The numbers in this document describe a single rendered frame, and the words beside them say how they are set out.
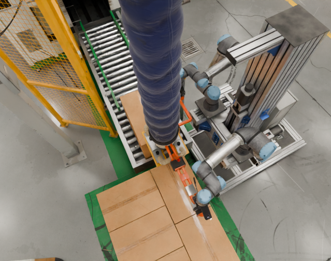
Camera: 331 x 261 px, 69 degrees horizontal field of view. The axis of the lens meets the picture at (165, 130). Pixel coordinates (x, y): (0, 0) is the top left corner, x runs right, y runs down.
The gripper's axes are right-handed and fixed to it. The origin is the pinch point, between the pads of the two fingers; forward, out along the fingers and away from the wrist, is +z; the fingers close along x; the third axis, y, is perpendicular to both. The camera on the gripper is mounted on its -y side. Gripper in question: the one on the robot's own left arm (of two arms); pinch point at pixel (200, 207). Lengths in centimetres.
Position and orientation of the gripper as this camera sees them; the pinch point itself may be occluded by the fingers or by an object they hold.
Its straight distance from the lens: 177.2
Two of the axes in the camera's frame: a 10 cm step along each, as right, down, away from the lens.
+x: -9.2, 3.7, -1.4
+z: 0.4, 4.3, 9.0
